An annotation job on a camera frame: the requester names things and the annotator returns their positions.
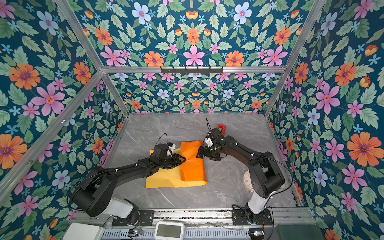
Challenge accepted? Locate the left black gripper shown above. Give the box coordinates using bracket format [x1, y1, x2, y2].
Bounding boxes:
[158, 153, 188, 171]

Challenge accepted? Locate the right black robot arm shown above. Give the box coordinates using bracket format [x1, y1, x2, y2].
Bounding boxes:
[197, 128, 285, 224]

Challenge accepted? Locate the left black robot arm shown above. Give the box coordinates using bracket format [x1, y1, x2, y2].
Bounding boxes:
[72, 143, 187, 219]

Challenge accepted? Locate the red tape dispenser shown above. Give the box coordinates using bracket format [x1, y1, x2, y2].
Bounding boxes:
[218, 124, 227, 136]

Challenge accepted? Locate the white round clock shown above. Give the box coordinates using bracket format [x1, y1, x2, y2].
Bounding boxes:
[243, 171, 254, 193]

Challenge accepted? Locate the white display device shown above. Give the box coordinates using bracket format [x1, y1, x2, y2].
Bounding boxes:
[154, 221, 185, 240]

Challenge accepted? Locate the green mat bottom right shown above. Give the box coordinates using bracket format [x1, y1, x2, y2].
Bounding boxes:
[277, 225, 325, 240]

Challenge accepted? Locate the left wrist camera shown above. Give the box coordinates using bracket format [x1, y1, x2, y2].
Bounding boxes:
[167, 142, 176, 156]

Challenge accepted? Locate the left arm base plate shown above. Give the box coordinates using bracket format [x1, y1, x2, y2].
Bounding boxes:
[112, 210, 155, 227]

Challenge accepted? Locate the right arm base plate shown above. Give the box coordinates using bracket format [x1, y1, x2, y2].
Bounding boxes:
[231, 209, 274, 226]

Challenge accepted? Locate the black hook rail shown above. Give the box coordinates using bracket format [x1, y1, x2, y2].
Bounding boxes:
[160, 67, 224, 74]

